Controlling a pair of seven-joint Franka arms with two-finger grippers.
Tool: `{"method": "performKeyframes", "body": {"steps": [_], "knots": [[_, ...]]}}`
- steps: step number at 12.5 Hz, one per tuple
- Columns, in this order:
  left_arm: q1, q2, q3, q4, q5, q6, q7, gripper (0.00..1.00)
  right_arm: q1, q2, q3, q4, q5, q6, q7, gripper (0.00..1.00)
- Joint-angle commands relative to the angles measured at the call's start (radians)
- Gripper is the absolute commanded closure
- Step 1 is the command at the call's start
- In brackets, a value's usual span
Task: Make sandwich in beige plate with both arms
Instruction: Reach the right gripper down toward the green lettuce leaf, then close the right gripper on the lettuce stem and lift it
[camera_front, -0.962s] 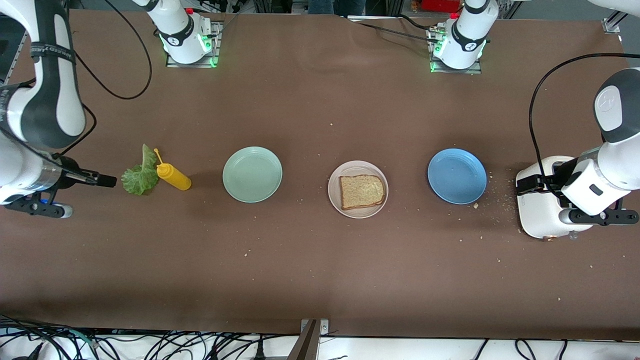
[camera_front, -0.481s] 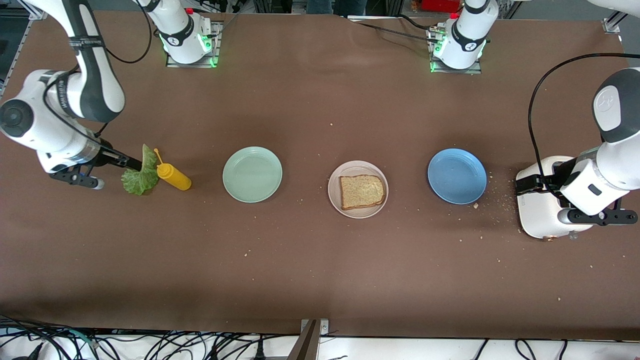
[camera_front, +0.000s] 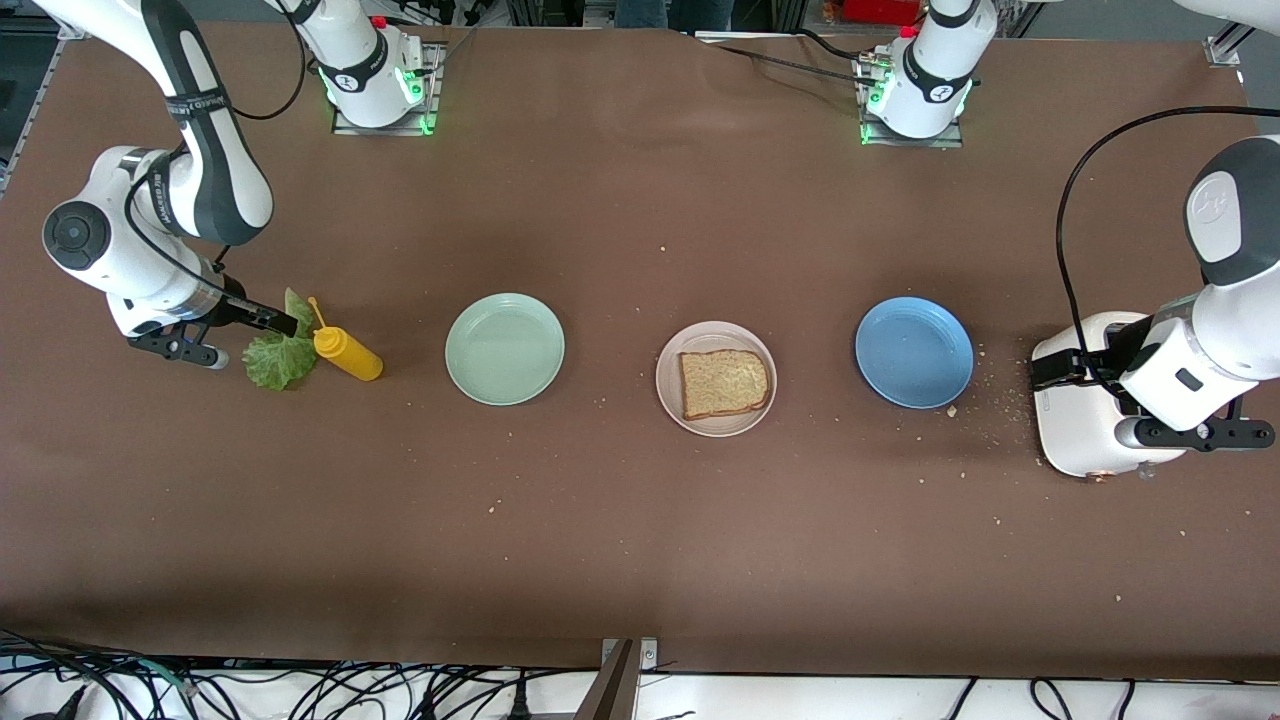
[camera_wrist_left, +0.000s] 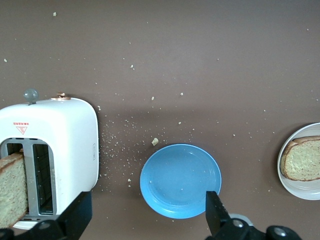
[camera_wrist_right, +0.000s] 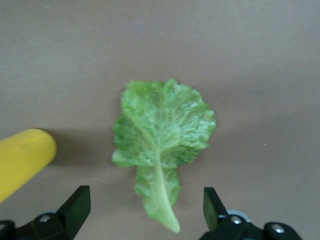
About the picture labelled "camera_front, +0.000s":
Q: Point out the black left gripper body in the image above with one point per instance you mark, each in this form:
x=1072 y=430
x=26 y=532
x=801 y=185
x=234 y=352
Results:
x=1120 y=352

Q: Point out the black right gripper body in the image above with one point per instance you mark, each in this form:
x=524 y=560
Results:
x=237 y=306

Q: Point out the green lettuce leaf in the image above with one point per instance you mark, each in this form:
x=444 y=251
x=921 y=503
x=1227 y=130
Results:
x=280 y=365

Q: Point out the yellow squeeze bottle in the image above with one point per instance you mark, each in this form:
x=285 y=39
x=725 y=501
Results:
x=350 y=355

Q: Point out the light-crust bread slice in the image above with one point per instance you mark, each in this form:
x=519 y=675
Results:
x=725 y=385

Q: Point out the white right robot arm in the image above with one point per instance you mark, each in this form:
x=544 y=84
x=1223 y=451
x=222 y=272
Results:
x=140 y=285

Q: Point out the blue plate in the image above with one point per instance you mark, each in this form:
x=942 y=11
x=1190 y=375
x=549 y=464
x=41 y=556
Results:
x=914 y=352

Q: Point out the pale green plate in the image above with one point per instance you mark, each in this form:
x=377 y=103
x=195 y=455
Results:
x=505 y=350

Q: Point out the beige plate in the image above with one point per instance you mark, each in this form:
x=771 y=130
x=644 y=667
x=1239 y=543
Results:
x=716 y=335

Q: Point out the white toaster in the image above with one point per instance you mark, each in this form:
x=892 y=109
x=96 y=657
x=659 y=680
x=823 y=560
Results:
x=1075 y=435

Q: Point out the aluminium corner profile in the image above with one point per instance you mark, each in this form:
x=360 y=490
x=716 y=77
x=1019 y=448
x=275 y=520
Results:
x=75 y=28
x=1222 y=52

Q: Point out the red box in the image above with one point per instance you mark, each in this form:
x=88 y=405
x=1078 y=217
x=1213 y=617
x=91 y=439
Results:
x=880 y=10

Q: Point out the standing person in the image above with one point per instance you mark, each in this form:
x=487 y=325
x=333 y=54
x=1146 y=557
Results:
x=675 y=12

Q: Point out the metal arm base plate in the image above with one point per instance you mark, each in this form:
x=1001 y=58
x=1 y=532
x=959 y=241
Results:
x=950 y=142
x=345 y=127

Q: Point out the aluminium frame post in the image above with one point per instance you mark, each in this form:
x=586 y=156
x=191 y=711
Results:
x=615 y=690

